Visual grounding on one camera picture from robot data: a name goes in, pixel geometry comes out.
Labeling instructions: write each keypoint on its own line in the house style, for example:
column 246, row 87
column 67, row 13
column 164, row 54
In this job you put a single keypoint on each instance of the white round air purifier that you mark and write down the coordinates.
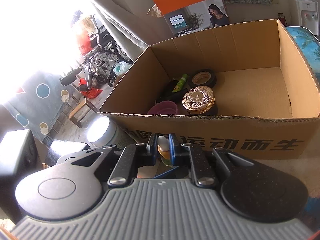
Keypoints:
column 103, row 131

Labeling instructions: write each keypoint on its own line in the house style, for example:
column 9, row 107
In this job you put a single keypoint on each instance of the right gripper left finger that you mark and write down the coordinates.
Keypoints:
column 132, row 158

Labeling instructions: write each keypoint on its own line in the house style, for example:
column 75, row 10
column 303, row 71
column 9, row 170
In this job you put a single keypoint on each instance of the orange Philips box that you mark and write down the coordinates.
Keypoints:
column 189, row 16

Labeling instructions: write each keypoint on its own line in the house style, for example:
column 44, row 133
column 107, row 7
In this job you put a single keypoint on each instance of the white water dispenser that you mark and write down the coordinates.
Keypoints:
column 305, row 13

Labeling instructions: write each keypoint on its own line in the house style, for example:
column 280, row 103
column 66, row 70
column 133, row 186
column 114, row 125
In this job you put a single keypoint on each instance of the black tape roll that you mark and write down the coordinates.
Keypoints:
column 203, row 77

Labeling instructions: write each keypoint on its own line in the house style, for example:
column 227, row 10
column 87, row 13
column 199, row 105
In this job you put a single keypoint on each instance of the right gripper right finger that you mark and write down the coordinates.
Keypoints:
column 192, row 156

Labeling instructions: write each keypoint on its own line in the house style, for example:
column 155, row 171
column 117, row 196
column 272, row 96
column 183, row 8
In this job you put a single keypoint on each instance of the red thermos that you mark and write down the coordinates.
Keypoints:
column 282, row 18

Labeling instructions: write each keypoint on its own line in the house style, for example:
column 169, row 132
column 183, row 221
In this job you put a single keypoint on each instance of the grey curtain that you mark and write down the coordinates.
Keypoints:
column 129, row 24

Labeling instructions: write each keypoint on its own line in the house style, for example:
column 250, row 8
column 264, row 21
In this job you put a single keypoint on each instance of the black pouch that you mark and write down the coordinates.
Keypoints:
column 167, row 93

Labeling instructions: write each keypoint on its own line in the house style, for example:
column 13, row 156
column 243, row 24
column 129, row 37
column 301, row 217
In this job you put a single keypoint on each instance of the gold lid black jar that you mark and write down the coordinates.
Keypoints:
column 200, row 101

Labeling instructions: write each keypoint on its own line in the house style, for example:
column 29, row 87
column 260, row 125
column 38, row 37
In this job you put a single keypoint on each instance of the purple scalloped dish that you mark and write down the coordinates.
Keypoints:
column 164, row 108

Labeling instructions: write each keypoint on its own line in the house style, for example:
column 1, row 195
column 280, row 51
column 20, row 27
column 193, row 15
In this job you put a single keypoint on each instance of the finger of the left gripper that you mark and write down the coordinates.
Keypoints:
column 88, row 157

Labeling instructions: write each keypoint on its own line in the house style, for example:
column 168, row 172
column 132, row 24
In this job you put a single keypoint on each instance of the blue polka dot cloth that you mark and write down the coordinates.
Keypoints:
column 39, row 102

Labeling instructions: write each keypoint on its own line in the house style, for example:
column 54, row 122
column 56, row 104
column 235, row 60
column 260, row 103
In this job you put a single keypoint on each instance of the small green tube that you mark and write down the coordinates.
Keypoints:
column 180, row 84

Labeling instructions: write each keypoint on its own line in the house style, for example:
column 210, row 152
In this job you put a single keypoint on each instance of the wheelchair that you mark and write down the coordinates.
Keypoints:
column 100, row 54

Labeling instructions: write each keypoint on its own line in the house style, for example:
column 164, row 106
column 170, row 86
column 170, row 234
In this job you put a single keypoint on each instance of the brown cardboard box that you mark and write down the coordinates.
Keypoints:
column 266, row 94

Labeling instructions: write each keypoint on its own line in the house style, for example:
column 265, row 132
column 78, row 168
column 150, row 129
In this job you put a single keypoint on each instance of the wooden stool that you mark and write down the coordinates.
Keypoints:
column 78, row 108

